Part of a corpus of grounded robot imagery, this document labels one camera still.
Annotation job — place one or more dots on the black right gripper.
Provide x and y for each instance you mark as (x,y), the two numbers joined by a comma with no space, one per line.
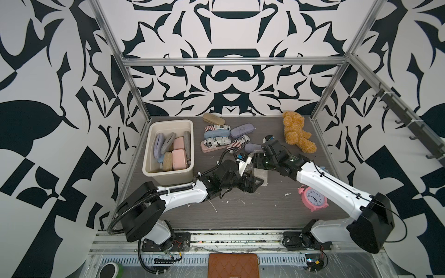
(256,160)

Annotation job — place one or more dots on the grey fabric case horizontal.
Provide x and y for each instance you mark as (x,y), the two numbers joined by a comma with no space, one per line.
(168,142)

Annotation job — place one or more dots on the newspaper print case at back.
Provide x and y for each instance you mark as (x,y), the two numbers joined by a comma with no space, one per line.
(217,127)

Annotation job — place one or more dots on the green tape roll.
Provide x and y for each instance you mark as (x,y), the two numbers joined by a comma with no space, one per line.
(111,270)

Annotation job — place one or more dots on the pink hard case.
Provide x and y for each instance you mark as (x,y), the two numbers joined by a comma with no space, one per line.
(179,143)
(179,159)

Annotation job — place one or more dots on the light blue case at back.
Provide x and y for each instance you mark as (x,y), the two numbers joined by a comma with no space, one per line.
(216,133)

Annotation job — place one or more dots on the pink alarm clock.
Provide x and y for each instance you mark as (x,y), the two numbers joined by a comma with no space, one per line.
(312,199)

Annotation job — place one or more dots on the tan teddy bear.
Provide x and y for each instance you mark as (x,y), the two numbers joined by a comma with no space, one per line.
(295,135)

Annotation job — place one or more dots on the pink hard case front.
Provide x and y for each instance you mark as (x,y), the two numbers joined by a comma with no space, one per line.
(179,143)

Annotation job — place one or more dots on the tan fabric case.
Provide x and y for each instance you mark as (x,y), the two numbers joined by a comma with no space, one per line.
(213,119)
(167,164)

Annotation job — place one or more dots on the grey fabric case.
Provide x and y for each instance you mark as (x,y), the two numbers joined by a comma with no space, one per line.
(187,145)

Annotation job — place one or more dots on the grey wall hook rail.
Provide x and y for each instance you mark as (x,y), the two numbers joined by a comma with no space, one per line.
(418,127)

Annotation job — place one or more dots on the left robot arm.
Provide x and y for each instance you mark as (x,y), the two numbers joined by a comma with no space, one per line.
(140,213)

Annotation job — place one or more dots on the newspaper flag case left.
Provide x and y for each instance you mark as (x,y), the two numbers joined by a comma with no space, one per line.
(217,141)

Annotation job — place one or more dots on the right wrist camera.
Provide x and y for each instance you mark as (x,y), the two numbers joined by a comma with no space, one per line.
(268,138)

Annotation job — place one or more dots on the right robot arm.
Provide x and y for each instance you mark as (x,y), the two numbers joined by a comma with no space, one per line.
(370,219)

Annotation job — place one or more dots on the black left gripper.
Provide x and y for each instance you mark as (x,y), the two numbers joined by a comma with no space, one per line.
(250,187)

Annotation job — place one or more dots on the cream plastic storage box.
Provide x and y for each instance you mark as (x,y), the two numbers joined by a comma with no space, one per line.
(152,169)

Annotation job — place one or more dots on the flag newspaper case centre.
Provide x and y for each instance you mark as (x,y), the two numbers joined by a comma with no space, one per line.
(240,142)

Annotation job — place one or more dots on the pink case under newspaper case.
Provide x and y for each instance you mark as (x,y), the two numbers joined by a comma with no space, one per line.
(207,147)

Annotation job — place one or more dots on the purple case horizontal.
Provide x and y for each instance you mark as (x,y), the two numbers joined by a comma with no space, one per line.
(253,148)

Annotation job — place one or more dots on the brown quilted wallet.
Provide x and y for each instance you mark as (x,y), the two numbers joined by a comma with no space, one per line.
(223,265)

